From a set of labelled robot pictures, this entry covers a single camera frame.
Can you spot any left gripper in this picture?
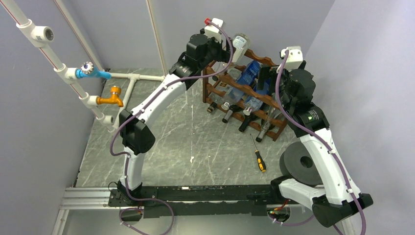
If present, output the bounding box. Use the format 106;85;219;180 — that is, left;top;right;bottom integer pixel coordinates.
199;34;236;70

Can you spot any blue square bottle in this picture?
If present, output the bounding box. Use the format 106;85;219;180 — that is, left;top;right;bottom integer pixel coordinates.
221;61;260;110

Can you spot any clear stoppered glass bottle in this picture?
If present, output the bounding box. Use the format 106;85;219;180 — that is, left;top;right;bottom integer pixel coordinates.
243;79;271;116

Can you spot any labelled dark wine bottle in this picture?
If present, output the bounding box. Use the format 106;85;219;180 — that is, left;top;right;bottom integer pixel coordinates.
222;108;237;123

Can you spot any dark green wine bottle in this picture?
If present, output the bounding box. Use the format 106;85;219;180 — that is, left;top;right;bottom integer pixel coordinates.
255;128;268;142

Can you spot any wooden wine rack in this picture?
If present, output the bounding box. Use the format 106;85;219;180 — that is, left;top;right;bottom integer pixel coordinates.
202;49;288;141

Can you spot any clear tall bottle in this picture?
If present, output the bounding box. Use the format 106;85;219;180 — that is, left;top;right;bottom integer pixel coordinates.
261;105;281;131

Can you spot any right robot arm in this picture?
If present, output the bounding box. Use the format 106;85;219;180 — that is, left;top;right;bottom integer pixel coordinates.
258;66;373;228

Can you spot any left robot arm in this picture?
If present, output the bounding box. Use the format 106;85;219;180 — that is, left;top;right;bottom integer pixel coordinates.
117;33;235;206

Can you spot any yellow black screwdriver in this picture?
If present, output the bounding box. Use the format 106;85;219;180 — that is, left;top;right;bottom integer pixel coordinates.
250;134;267;173

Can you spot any orange brass tap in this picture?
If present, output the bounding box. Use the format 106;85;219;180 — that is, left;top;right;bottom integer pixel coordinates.
95;86;124;107

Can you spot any blue tap valve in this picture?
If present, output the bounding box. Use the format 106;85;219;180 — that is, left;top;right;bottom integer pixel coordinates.
75;62;112;80

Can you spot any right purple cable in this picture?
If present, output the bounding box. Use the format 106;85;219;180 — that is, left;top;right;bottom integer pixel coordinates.
267;49;368;235

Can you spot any purple cable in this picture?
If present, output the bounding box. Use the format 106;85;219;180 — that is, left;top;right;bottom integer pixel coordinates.
109;19;235;235
267;49;368;235

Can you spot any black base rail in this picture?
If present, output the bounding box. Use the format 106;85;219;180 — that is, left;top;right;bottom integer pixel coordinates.
108;184;295;218

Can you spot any white pvc pipe frame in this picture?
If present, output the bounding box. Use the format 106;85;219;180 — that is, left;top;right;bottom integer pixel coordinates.
0;0;165;133

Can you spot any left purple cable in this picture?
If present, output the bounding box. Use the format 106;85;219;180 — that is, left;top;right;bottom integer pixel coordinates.
109;19;235;235

